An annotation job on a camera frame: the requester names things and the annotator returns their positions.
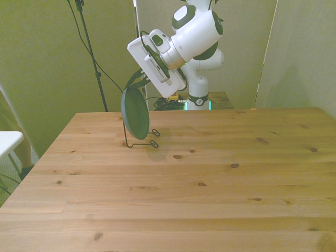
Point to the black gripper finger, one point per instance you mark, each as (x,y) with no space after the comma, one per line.
(131,78)
(139,83)

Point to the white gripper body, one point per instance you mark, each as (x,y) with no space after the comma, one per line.
(136,50)

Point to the blue-grey round plate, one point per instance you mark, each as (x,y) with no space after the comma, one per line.
(135,115)

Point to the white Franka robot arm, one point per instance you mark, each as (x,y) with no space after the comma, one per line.
(199,31)

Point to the black tripod pole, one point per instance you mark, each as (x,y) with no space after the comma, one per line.
(97,74)

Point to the small yellow box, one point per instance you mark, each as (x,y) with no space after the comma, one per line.
(173,98)

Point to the person lower leg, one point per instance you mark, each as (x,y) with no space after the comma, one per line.
(26,152)

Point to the white stool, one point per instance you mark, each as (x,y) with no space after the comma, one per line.
(9,141)

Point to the dark shoe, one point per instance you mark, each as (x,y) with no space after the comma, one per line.
(26,172)

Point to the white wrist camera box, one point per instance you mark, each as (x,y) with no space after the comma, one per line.
(157,69)

